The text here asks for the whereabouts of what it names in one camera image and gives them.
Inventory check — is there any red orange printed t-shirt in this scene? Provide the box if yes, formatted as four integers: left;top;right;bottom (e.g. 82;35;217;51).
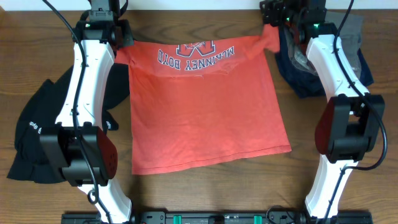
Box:
116;25;291;175

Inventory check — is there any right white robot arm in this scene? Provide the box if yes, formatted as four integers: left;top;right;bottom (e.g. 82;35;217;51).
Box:
259;1;388;223

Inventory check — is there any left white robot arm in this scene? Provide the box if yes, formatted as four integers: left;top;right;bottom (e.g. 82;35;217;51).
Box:
40;20;135;223

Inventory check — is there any navy blue folded garment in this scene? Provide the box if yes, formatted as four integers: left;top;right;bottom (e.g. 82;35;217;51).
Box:
275;28;374;98

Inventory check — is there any grey folded t-shirt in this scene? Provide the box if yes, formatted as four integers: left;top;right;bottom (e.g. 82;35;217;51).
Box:
284;15;363;78

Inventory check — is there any black garment with white logo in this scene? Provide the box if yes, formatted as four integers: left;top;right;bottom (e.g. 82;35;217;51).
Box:
7;63;129;184

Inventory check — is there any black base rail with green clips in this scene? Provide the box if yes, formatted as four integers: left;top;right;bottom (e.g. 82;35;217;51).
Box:
60;210;374;224

